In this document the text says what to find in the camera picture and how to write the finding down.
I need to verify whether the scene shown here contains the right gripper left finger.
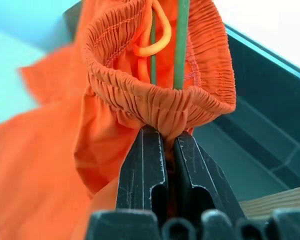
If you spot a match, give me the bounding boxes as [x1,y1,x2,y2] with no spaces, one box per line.
[114,124,170,219]

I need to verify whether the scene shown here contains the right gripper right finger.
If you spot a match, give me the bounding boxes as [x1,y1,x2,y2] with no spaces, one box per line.
[173,131,247,221]

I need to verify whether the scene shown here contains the orange shorts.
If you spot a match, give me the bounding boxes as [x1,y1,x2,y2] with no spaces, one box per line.
[0,0,237,240]

